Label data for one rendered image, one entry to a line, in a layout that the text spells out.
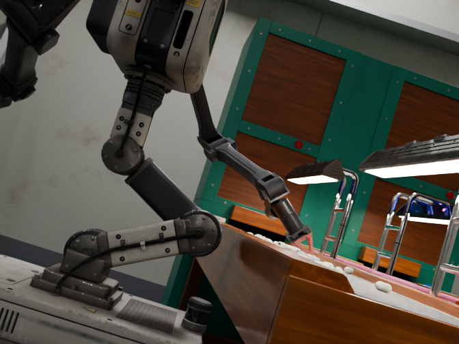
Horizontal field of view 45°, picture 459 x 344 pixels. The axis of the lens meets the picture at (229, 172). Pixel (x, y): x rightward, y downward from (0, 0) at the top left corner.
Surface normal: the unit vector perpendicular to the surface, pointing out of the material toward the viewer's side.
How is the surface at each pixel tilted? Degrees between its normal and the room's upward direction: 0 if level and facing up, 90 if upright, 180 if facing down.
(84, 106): 90
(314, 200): 90
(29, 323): 90
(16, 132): 90
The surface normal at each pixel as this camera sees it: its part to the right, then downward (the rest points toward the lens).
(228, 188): 0.12, -0.04
